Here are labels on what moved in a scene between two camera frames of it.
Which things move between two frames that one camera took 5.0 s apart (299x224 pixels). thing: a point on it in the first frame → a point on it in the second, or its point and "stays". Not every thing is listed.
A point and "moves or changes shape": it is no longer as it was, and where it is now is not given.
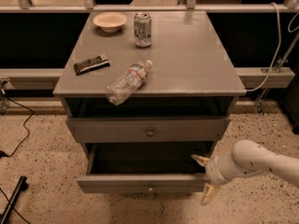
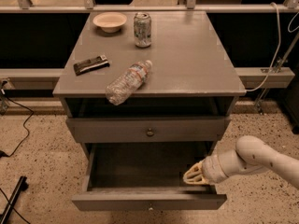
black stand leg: [22, 186] stays
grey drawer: [144, 167] moves or changes shape
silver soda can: [142, 29] stays
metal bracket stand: [278, 65] stays
